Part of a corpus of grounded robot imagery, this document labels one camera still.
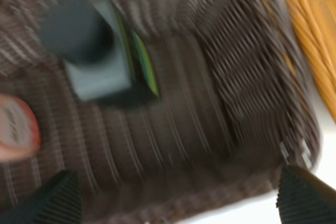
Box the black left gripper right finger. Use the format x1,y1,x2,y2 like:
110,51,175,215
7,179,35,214
276,165,335,224

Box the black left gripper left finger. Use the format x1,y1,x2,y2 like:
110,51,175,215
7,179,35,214
1,170,82,223

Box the pink bottle white cap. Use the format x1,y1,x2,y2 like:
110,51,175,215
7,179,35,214
1,93,41,163

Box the dark green pump bottle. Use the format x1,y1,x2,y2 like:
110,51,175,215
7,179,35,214
38,0,160,108

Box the dark brown wicker basket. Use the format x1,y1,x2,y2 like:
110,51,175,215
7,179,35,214
1,0,320,223

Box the orange wicker basket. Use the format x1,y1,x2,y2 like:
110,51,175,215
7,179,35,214
285,0,335,119

